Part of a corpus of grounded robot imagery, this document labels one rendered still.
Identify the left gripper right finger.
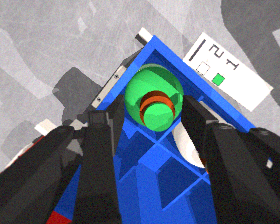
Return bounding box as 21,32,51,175
181,95,280,224

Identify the green bottle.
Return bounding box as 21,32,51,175
124,63,184,132

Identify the red plastic crate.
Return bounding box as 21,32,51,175
46,211,72,224

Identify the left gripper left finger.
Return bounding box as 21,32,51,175
0,94,125,224

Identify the white paper pick list strip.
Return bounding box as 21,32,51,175
182,33,273,111

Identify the blue plastic crate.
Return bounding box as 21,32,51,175
54,35,256,224

